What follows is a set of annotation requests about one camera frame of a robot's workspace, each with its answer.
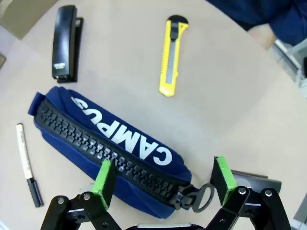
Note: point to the black stapler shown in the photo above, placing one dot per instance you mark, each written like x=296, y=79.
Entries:
x=63, y=43

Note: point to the white pen black cap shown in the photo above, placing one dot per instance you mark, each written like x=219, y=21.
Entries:
x=24, y=153

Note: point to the grey metal furniture frame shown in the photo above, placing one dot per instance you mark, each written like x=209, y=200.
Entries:
x=295, y=57

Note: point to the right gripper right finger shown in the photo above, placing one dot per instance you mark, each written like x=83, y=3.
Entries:
x=225, y=177

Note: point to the cardboard box with lid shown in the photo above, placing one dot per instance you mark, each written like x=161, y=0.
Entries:
x=2, y=60
x=21, y=16

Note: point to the black items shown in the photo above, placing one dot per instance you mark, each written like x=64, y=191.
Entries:
x=108, y=134

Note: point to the yellow utility knife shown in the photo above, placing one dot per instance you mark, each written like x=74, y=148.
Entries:
x=171, y=60

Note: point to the person in navy coat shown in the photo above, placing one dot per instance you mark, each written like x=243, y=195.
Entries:
x=263, y=9

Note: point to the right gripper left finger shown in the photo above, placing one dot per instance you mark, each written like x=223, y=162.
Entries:
x=103, y=182

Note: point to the person's left hand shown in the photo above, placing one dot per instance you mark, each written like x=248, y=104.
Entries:
x=262, y=36

